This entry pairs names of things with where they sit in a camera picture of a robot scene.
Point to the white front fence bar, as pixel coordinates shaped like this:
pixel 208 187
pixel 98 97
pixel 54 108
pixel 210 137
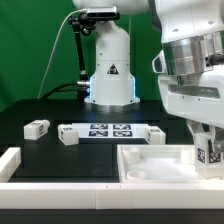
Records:
pixel 201 195

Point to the white left fence block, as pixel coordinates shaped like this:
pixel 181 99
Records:
pixel 9 162

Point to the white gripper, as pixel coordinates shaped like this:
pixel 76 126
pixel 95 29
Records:
pixel 200 98

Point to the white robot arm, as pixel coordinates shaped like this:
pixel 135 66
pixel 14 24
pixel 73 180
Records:
pixel 190 66

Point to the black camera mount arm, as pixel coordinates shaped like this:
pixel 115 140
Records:
pixel 82 25

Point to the grey camera on mount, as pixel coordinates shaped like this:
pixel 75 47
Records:
pixel 102 12

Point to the white square tabletop part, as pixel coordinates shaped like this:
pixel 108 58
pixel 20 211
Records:
pixel 157 163

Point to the marker tag sheet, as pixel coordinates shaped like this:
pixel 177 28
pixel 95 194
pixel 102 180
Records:
pixel 106 130

